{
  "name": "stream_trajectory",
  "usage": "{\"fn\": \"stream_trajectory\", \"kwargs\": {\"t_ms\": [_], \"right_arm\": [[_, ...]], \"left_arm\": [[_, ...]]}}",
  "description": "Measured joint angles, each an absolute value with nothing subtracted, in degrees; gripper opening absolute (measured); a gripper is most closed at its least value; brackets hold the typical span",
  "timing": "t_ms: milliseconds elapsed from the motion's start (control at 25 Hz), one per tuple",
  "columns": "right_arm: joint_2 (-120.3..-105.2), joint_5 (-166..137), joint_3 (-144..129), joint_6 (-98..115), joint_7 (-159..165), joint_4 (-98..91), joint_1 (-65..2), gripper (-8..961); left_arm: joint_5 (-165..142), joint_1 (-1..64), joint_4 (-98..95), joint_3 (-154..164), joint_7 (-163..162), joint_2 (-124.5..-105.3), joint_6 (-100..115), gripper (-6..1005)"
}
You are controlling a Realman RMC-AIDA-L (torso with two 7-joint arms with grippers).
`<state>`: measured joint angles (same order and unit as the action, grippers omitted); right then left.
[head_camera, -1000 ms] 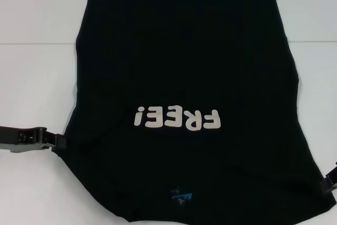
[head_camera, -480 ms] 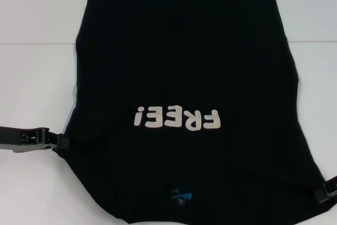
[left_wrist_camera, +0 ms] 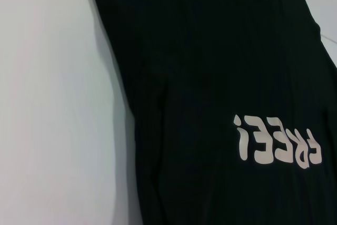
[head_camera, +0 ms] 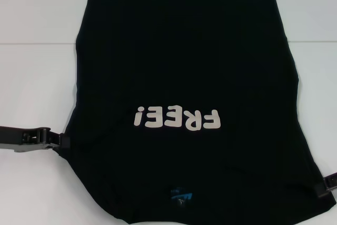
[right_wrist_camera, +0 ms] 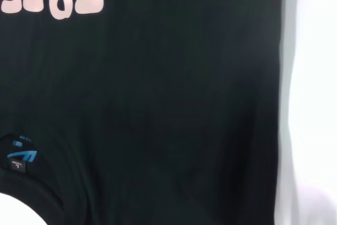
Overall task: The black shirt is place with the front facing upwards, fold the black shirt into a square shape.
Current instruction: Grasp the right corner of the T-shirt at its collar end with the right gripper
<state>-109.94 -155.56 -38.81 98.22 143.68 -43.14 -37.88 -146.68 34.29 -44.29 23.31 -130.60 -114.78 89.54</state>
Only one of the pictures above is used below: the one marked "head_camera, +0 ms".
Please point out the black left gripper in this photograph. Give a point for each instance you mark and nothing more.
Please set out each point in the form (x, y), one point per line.
(13, 138)

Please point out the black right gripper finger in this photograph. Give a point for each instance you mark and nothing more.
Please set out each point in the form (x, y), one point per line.
(323, 190)

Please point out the black shirt with FREE print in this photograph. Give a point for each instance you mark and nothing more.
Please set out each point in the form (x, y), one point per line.
(184, 64)

